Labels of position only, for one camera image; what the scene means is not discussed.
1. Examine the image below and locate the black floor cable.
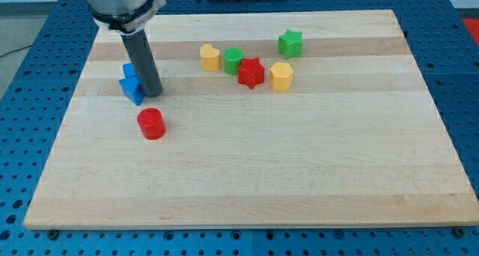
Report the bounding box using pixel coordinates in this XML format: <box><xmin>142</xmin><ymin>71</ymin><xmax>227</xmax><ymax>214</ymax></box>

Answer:
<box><xmin>0</xmin><ymin>44</ymin><xmax>34</xmax><ymax>58</ymax></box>

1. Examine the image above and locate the red cylinder block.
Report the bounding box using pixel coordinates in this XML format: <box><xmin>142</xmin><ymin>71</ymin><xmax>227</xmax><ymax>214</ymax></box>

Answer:
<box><xmin>137</xmin><ymin>108</ymin><xmax>166</xmax><ymax>140</ymax></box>

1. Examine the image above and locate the green cylinder block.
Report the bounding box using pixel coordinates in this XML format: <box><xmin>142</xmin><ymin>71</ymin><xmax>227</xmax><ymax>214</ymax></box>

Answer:
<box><xmin>223</xmin><ymin>47</ymin><xmax>244</xmax><ymax>76</ymax></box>

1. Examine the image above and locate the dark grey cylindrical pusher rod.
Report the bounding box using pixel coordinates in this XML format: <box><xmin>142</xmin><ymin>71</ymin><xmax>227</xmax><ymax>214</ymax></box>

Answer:
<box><xmin>121</xmin><ymin>30</ymin><xmax>163</xmax><ymax>97</ymax></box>

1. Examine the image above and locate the yellow hexagon block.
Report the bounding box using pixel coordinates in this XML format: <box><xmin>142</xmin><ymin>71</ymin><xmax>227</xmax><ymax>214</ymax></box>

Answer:
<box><xmin>269</xmin><ymin>62</ymin><xmax>293</xmax><ymax>91</ymax></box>

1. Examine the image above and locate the light wooden board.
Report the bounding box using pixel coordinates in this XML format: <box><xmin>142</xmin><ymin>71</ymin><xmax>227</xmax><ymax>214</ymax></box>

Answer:
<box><xmin>24</xmin><ymin>10</ymin><xmax>478</xmax><ymax>230</ymax></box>

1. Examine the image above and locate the blue triangle block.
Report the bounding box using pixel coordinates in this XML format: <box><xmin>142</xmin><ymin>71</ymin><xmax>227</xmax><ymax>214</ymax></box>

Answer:
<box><xmin>119</xmin><ymin>76</ymin><xmax>145</xmax><ymax>106</ymax></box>

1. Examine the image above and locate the green star block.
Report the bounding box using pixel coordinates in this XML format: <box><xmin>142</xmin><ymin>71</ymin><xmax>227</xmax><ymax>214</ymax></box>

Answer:
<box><xmin>278</xmin><ymin>29</ymin><xmax>303</xmax><ymax>59</ymax></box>

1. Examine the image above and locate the blue cube block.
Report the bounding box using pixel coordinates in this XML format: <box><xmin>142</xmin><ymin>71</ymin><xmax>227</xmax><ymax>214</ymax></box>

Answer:
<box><xmin>122</xmin><ymin>63</ymin><xmax>136</xmax><ymax>79</ymax></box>

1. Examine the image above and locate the yellow heart block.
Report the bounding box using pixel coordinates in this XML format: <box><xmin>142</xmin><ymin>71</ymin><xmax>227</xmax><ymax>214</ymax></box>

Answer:
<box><xmin>199</xmin><ymin>44</ymin><xmax>222</xmax><ymax>72</ymax></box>

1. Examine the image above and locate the red star block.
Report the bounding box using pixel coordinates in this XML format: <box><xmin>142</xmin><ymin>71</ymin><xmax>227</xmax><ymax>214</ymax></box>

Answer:
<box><xmin>238</xmin><ymin>58</ymin><xmax>265</xmax><ymax>89</ymax></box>

